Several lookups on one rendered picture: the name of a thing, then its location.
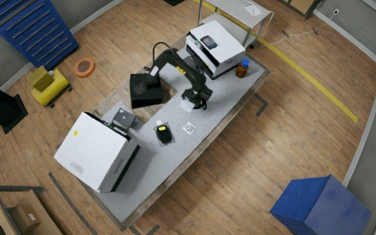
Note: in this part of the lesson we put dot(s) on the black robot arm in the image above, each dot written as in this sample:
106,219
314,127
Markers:
197,82

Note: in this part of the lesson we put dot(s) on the brown bottle with blue cap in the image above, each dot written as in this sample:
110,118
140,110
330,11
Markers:
242,69

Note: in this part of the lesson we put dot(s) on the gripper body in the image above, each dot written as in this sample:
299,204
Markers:
192,97

